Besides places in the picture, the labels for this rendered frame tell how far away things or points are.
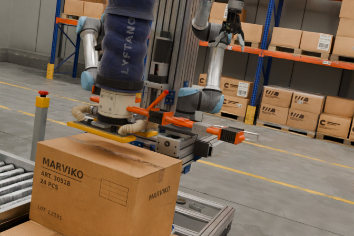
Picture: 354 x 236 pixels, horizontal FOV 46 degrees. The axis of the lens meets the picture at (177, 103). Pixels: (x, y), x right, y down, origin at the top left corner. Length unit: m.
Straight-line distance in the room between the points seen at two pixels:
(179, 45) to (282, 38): 6.48
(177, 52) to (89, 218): 1.15
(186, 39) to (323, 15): 7.81
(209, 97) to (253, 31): 6.77
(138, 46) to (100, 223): 0.81
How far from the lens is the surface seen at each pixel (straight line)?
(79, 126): 2.01
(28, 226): 2.20
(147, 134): 2.01
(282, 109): 8.94
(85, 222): 2.02
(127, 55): 1.91
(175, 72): 2.62
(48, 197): 2.14
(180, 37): 2.60
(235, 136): 1.72
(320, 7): 10.27
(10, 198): 2.53
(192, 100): 2.38
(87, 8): 10.91
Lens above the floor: 1.53
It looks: 9 degrees down
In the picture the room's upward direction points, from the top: 9 degrees clockwise
